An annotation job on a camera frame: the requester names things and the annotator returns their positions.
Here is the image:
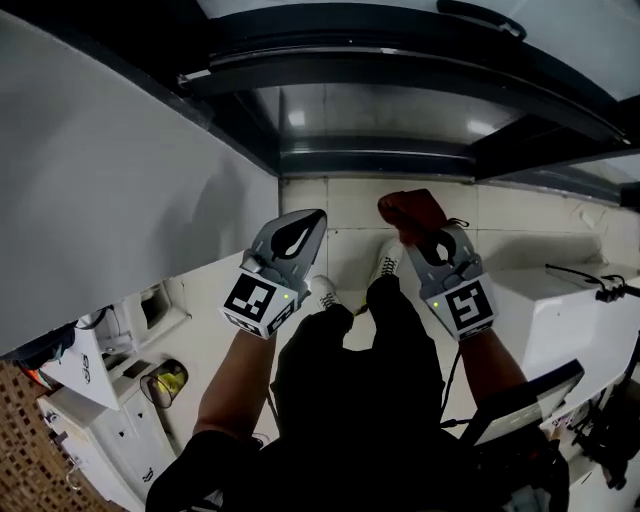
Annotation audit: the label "white drawer cabinet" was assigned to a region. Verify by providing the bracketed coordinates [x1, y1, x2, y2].
[37, 384, 176, 512]

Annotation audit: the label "wire trash bin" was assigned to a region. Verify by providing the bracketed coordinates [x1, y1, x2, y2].
[139, 358, 190, 410]

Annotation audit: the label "small white table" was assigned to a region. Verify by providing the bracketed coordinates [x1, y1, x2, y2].
[39, 324, 121, 412]

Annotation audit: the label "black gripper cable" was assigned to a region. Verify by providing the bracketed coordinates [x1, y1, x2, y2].
[438, 347, 464, 426]

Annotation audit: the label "black curved tool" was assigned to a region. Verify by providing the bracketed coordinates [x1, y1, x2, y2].
[544, 263, 640, 304]

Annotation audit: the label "black window handle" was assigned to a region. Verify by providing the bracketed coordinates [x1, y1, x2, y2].
[436, 0, 529, 41]

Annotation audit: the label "person's white shoe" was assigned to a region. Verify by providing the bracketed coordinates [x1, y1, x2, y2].
[368, 238, 405, 282]
[309, 274, 342, 312]

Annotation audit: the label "clear window glass pane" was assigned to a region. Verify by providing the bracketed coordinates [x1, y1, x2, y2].
[249, 83, 526, 151]

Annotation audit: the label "black orange bag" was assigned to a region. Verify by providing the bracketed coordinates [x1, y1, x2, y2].
[14, 327, 76, 391]

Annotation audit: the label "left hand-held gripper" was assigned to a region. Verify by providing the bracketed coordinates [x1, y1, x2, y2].
[219, 208, 329, 341]

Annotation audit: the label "large half-frosted window pane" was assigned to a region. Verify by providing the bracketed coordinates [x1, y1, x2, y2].
[494, 152, 640, 199]

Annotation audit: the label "person's left forearm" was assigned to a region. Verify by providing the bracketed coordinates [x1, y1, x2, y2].
[192, 327, 281, 441]

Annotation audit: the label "person's right forearm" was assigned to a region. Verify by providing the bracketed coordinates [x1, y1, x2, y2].
[457, 327, 529, 401]

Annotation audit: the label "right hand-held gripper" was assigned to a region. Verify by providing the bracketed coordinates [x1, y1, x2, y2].
[403, 225, 501, 344]

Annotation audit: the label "dark red cloth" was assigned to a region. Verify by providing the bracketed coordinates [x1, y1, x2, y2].
[377, 188, 471, 247]

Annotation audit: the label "person's right white shoe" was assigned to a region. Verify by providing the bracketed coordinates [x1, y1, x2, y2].
[368, 238, 405, 282]

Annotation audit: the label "white low cabinet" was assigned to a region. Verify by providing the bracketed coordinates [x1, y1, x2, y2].
[519, 264, 640, 401]

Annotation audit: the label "black cable bundle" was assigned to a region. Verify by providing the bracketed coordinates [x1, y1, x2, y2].
[549, 389, 640, 491]

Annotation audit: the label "person's left white shoe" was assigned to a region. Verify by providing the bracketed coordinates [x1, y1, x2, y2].
[309, 274, 342, 312]

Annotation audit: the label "person's black trousers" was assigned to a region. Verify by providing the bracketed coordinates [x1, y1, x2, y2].
[269, 273, 447, 441]

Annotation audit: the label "frosted window sash pane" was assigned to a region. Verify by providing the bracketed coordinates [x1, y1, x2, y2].
[197, 0, 640, 104]

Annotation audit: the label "chest-mounted display screen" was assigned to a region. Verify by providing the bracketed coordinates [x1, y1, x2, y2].
[459, 358, 586, 447]

